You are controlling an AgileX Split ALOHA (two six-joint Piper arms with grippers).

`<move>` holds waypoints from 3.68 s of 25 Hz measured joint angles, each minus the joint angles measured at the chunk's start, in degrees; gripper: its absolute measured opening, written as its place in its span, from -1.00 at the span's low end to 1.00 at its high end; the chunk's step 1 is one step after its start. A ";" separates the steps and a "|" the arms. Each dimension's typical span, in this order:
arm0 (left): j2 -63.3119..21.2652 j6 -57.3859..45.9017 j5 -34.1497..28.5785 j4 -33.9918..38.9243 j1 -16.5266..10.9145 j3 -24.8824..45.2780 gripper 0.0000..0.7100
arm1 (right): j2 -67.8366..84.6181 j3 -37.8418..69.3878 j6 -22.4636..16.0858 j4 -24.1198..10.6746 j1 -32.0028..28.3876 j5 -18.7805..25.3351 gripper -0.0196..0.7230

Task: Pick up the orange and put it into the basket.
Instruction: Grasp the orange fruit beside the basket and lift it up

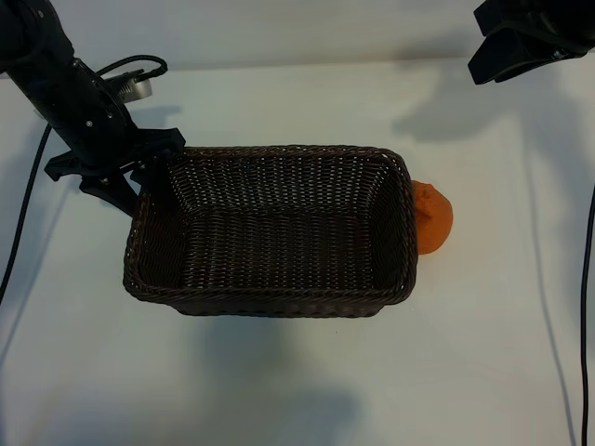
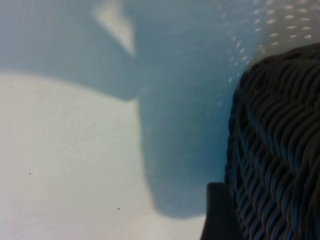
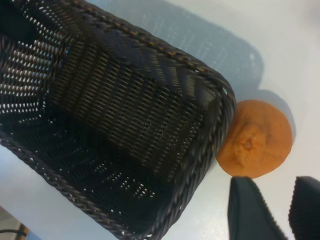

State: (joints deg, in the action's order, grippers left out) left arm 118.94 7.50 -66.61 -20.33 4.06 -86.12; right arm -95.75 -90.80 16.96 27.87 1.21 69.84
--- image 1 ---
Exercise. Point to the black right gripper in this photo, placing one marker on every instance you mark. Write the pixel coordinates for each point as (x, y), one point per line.
(544, 21)

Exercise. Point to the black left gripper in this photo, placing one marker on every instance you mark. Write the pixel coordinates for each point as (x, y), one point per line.
(93, 135)

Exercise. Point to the dark brown wicker basket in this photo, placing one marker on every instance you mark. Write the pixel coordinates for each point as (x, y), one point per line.
(279, 241)

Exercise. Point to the orange fruit with knob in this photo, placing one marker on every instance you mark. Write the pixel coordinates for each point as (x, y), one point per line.
(437, 227)

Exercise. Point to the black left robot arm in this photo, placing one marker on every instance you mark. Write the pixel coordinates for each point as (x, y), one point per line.
(32, 37)

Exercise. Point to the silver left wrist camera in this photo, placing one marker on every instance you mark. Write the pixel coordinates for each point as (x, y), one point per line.
(135, 88)

